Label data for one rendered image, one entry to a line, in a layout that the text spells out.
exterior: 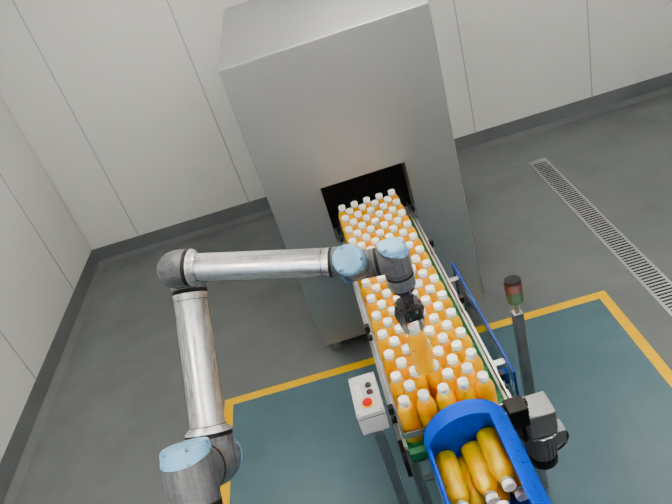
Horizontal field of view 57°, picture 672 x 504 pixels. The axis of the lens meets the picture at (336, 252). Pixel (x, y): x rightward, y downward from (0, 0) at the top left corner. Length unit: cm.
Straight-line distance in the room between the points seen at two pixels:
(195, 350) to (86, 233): 460
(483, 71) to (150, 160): 317
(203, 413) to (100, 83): 425
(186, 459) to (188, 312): 46
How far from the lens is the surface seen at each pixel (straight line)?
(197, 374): 203
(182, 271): 190
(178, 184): 613
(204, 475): 188
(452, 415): 201
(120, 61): 580
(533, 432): 252
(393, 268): 190
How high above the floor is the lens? 275
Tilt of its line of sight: 32 degrees down
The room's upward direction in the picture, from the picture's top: 19 degrees counter-clockwise
